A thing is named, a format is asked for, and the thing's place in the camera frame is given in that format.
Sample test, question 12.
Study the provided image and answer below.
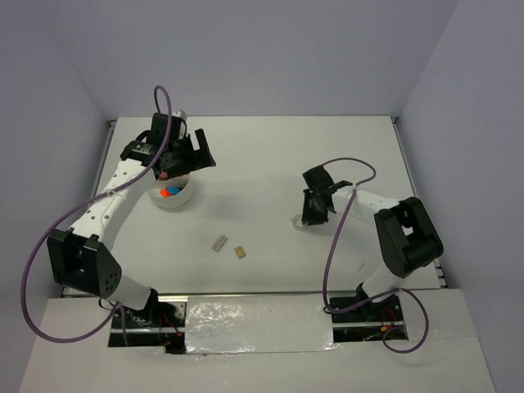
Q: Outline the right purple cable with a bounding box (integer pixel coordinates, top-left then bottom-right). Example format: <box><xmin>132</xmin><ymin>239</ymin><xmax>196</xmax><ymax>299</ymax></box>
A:
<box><xmin>322</xmin><ymin>158</ymin><xmax>429</xmax><ymax>355</ymax></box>

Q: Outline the beige eraser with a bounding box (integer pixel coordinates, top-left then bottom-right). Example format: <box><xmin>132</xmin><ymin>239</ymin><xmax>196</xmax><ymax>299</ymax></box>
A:
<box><xmin>211</xmin><ymin>235</ymin><xmax>228</xmax><ymax>252</ymax></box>

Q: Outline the silver foil mat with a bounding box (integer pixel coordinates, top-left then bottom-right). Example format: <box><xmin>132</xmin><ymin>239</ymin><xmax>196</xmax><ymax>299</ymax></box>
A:
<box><xmin>185</xmin><ymin>295</ymin><xmax>337</xmax><ymax>355</ymax></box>

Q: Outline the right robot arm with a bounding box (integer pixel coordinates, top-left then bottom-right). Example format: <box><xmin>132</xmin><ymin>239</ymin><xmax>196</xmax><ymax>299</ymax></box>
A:
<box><xmin>300</xmin><ymin>165</ymin><xmax>444</xmax><ymax>320</ymax></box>

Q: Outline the white round divided container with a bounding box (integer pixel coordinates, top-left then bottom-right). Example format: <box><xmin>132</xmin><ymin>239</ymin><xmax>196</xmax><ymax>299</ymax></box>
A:
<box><xmin>148</xmin><ymin>174</ymin><xmax>195</xmax><ymax>210</ymax></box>

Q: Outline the small yellow sharpener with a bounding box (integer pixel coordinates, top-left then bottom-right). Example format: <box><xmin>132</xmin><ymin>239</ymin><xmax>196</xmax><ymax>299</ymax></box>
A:
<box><xmin>234</xmin><ymin>246</ymin><xmax>246</xmax><ymax>259</ymax></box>

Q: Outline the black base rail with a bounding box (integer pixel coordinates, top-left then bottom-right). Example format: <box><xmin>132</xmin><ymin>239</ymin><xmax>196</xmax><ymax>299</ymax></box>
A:
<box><xmin>108</xmin><ymin>294</ymin><xmax>408</xmax><ymax>355</ymax></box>

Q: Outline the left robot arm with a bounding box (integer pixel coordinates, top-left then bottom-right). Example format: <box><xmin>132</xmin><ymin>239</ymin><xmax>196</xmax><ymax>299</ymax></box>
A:
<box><xmin>47</xmin><ymin>111</ymin><xmax>215</xmax><ymax>327</ymax></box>

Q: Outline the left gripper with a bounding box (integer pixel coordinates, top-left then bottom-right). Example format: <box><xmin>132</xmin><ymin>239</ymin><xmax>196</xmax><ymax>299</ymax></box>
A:
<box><xmin>166</xmin><ymin>129</ymin><xmax>215</xmax><ymax>180</ymax></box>

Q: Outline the clear tape roll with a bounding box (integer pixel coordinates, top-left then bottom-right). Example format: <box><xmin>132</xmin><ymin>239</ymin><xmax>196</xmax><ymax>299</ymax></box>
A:
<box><xmin>290</xmin><ymin>215</ymin><xmax>308</xmax><ymax>231</ymax></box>

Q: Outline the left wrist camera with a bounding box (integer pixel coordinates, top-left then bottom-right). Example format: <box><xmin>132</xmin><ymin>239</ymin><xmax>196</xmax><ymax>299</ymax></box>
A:
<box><xmin>172</xmin><ymin>110</ymin><xmax>187</xmax><ymax>133</ymax></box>

